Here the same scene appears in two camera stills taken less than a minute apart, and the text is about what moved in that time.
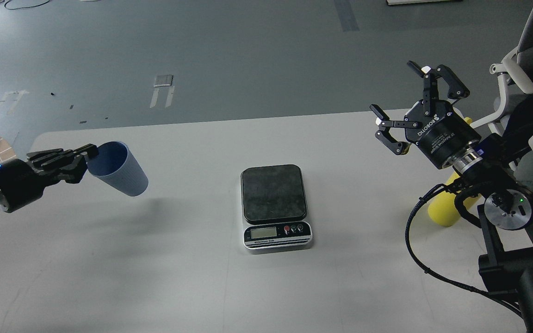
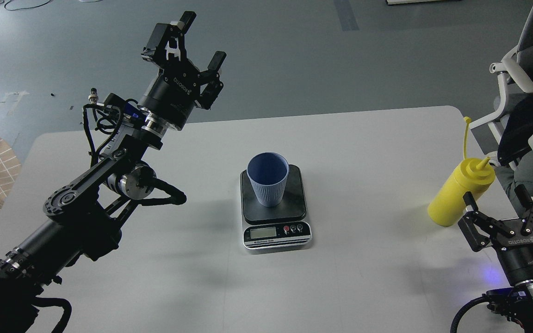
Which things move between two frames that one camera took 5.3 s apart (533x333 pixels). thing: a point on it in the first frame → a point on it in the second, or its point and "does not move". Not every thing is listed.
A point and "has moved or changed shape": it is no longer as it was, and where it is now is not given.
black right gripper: (443, 133) → (527, 255)
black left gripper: (17, 184) → (171, 96)
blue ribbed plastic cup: (116, 164) has moved or changed shape
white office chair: (530, 76) does not move
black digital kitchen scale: (274, 209) does not move
